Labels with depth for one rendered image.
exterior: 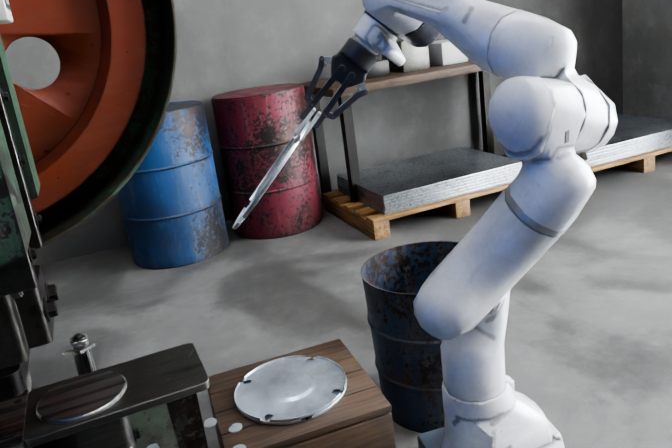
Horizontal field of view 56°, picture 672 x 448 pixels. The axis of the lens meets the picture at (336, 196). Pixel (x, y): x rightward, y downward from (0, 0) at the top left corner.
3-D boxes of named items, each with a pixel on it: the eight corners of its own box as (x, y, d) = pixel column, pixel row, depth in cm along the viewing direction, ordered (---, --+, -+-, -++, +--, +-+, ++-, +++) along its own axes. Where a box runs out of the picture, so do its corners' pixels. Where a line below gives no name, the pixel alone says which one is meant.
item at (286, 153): (274, 166, 160) (272, 164, 160) (326, 99, 138) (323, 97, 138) (220, 249, 142) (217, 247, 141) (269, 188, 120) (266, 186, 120)
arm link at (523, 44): (595, 23, 84) (662, 44, 93) (500, 3, 98) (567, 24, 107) (545, 159, 90) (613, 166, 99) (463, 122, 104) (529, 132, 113)
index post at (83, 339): (98, 377, 111) (85, 328, 108) (99, 386, 108) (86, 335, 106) (81, 383, 110) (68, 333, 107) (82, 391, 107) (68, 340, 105)
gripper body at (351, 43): (380, 57, 136) (354, 92, 138) (349, 33, 135) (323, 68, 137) (382, 60, 129) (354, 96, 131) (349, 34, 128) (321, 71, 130)
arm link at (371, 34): (363, 12, 134) (348, 33, 136) (365, 11, 122) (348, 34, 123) (409, 48, 136) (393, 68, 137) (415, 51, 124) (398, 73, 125)
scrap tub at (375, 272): (458, 352, 236) (448, 231, 223) (532, 409, 199) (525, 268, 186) (356, 388, 222) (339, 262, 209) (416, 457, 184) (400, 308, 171)
